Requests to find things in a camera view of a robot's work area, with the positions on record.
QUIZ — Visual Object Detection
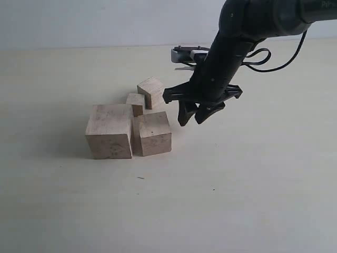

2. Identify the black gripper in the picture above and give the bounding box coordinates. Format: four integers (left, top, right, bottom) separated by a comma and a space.
163, 1, 276, 126

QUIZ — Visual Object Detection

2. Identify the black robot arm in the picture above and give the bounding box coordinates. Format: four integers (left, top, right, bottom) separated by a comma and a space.
163, 1, 336, 126

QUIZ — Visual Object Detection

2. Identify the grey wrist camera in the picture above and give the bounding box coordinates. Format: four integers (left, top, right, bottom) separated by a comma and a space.
171, 45, 210, 63

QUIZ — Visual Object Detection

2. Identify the third largest wooden cube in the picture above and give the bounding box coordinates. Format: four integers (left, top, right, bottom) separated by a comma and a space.
137, 77, 164, 110

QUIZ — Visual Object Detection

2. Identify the black cable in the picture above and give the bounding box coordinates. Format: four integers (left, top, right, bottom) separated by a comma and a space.
243, 30, 309, 73

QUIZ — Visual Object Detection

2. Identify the second largest wooden cube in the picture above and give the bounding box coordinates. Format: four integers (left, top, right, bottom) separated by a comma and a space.
133, 111, 172, 157

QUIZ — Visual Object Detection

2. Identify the smallest wooden cube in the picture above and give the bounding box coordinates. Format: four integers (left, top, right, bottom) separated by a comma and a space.
126, 93, 145, 116

